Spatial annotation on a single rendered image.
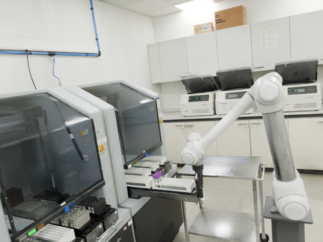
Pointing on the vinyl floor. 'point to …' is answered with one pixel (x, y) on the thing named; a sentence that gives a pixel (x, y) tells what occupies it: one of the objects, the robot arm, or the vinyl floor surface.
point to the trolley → (236, 226)
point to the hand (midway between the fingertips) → (200, 192)
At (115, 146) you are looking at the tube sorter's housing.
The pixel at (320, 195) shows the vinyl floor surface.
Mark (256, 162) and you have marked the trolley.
